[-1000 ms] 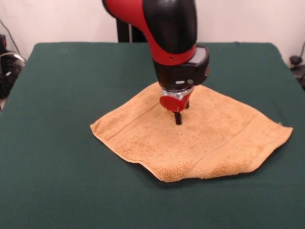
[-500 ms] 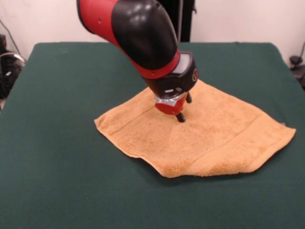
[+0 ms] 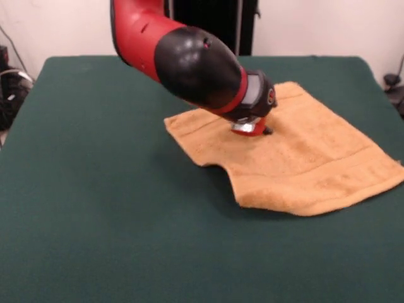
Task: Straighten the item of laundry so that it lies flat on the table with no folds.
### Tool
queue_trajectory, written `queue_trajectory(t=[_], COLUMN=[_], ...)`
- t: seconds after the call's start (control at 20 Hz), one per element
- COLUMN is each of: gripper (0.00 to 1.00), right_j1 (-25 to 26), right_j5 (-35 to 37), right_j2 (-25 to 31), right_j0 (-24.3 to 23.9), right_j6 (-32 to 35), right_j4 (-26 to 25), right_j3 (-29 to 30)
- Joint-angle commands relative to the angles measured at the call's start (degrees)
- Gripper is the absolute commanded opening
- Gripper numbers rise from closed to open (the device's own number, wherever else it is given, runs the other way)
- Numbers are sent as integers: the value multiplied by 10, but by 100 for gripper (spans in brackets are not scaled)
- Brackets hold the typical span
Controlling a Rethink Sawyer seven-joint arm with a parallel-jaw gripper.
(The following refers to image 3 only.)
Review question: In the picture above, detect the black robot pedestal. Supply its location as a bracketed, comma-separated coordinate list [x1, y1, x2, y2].
[162, 0, 263, 57]

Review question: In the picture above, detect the tan terry cloth towel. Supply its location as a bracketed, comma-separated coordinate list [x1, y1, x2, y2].
[163, 81, 404, 218]

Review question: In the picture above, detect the dark green table cloth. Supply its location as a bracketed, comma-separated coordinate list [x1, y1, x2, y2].
[0, 55, 404, 303]

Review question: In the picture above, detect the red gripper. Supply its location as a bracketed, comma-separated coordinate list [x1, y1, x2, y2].
[230, 116, 273, 138]

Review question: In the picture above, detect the grey pedestal leg round foot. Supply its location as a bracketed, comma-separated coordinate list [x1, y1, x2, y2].
[383, 73, 404, 95]

